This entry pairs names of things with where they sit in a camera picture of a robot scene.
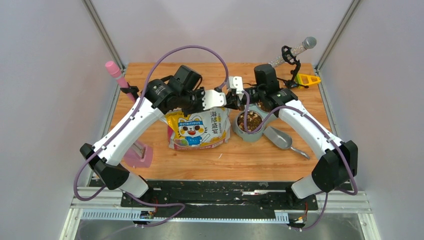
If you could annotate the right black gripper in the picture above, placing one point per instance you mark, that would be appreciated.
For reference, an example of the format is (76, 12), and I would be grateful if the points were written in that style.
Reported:
(233, 101)

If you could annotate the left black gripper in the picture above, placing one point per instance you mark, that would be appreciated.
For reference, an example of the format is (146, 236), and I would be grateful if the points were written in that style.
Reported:
(198, 92)

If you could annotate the pet food bag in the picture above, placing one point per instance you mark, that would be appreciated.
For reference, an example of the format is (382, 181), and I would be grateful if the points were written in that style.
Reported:
(203, 130)

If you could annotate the metal scoop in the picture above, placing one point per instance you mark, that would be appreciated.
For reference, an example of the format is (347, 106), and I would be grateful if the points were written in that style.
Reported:
(282, 140)

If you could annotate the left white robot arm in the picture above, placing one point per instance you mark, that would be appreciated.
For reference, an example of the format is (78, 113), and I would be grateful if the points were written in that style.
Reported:
(160, 97)

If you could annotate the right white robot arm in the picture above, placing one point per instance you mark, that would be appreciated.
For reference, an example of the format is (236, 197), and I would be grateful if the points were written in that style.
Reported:
(337, 159)

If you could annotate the grey double pet feeder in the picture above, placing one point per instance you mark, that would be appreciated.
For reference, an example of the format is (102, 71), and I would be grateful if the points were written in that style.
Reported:
(253, 136)

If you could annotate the front steel bowl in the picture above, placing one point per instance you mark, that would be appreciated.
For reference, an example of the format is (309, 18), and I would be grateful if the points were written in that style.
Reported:
(251, 121)

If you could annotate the steel bowl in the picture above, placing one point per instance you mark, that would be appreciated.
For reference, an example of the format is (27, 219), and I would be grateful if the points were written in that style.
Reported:
(261, 106)
(251, 121)

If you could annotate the rear steel bowl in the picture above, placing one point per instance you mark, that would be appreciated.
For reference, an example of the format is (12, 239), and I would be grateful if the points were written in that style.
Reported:
(261, 106)

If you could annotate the pink microphone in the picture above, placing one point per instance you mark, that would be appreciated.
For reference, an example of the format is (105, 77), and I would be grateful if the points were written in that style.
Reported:
(114, 70)

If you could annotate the black tripod mic stand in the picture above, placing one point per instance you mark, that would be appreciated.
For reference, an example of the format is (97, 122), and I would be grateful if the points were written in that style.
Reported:
(293, 69)

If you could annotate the yellow plastic triangle toy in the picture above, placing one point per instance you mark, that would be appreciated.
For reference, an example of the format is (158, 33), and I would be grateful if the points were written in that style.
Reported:
(305, 80)

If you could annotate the pink block holder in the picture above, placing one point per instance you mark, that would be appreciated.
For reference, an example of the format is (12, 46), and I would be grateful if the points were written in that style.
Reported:
(139, 155)

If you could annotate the glitter silver microphone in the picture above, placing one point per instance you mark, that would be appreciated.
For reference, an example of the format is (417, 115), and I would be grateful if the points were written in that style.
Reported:
(308, 43)

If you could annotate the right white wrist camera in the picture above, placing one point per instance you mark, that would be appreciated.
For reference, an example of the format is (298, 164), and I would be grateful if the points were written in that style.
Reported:
(235, 83)

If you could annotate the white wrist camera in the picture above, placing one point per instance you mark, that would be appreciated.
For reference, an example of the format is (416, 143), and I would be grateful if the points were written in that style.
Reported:
(235, 83)
(212, 99)

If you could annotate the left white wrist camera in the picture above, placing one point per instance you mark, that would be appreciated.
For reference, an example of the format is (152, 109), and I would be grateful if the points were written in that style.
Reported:
(212, 99)

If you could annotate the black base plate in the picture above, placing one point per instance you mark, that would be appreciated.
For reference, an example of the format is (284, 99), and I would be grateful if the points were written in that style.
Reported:
(225, 199)

